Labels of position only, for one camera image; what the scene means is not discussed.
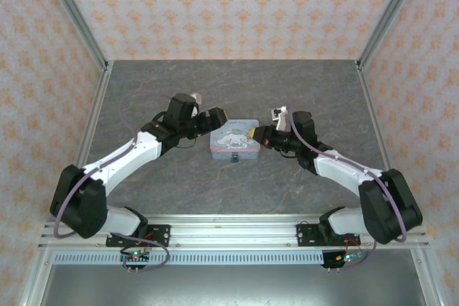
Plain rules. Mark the grey metal sheet shelf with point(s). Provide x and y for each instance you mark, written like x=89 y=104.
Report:
x=229 y=286

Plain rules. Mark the aluminium corner post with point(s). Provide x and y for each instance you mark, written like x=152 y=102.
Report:
x=75 y=15
x=391 y=15

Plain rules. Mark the aluminium side rail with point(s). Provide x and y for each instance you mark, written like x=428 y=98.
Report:
x=373 y=112
x=97 y=112

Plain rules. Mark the aluminium cross rail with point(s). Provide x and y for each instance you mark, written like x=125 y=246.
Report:
x=229 y=232

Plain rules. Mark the light blue cartoon tin box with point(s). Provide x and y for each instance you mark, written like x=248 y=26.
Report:
x=233 y=141

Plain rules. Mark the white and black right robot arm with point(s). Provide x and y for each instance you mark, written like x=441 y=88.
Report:
x=340 y=170

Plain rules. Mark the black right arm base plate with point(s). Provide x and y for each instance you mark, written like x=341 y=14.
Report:
x=305 y=230

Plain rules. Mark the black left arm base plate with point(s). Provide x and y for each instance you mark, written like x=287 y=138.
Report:
x=161 y=230

